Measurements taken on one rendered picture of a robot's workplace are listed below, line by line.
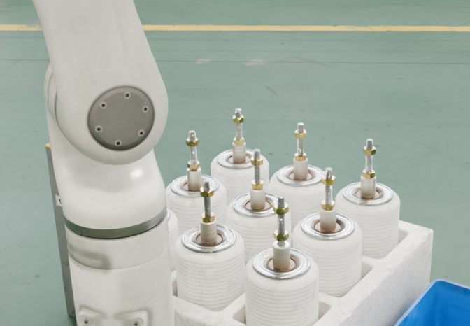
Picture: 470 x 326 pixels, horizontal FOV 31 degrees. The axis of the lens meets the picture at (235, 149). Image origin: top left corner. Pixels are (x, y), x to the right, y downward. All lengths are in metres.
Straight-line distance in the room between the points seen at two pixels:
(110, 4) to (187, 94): 1.79
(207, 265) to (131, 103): 0.50
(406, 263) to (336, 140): 0.87
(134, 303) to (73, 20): 0.26
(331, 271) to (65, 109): 0.60
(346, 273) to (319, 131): 1.01
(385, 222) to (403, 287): 0.10
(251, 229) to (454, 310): 0.35
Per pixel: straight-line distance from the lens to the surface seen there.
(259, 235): 1.22
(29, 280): 1.61
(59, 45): 0.66
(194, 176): 1.30
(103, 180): 0.75
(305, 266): 1.10
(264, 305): 1.09
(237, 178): 1.36
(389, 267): 1.25
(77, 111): 0.67
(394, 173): 1.95
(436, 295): 1.35
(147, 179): 0.75
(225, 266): 1.14
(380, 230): 1.27
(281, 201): 1.06
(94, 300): 0.78
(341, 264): 1.17
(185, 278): 1.16
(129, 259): 0.75
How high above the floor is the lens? 0.83
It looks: 24 degrees down
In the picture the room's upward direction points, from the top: 2 degrees counter-clockwise
